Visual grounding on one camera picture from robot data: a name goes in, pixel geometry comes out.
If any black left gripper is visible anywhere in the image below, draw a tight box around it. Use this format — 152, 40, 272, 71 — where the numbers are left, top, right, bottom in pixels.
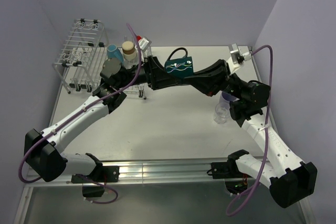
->
116, 56, 181, 90

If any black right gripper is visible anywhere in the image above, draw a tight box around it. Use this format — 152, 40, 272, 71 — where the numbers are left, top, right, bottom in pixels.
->
183, 59, 246, 100

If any dark green patterned mug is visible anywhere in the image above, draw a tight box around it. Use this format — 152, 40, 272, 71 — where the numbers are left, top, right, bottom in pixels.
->
164, 47, 194, 79

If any cream steel cup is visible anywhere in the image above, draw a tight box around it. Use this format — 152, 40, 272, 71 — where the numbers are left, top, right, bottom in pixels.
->
121, 41, 137, 61

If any blue ceramic mug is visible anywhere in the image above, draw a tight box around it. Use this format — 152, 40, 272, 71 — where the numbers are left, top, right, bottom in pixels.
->
107, 44, 123, 63

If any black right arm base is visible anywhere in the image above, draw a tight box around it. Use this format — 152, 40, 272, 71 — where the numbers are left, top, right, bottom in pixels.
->
206, 161, 249, 194

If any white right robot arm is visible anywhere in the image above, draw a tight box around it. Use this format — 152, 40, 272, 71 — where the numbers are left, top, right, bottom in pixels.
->
183, 59, 317, 208

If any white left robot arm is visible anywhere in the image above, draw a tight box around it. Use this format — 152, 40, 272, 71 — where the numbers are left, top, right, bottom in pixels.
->
24, 56, 193, 182

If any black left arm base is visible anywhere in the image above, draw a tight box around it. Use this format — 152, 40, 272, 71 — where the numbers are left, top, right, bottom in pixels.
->
70, 153, 119, 205

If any purple plastic cup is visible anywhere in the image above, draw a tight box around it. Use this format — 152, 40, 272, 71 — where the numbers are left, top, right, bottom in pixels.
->
219, 92, 237, 108

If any clear glass cup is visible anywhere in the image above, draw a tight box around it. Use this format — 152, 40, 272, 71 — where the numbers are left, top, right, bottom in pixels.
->
214, 103, 230, 124

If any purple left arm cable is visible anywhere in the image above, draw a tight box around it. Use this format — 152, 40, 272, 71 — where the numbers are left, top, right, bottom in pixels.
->
19, 23, 144, 205

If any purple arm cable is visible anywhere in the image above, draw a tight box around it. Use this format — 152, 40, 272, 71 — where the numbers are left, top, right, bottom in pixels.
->
19, 23, 144, 205
225, 46, 274, 217

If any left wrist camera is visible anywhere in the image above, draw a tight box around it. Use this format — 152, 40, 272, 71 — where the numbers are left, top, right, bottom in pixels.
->
136, 35, 152, 52

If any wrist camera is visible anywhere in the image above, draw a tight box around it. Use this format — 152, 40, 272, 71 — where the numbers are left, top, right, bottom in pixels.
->
136, 35, 152, 52
227, 44, 251, 74

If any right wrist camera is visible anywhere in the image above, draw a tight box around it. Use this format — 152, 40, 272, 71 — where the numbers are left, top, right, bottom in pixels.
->
227, 44, 251, 74

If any white wire dish rack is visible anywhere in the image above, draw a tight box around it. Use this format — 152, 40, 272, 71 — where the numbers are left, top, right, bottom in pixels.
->
53, 18, 154, 101

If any aluminium mounting rail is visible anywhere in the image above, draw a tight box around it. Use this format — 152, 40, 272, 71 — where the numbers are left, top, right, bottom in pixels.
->
13, 153, 316, 224

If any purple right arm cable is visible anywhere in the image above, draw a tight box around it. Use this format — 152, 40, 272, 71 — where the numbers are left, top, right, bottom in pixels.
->
225, 46, 274, 217

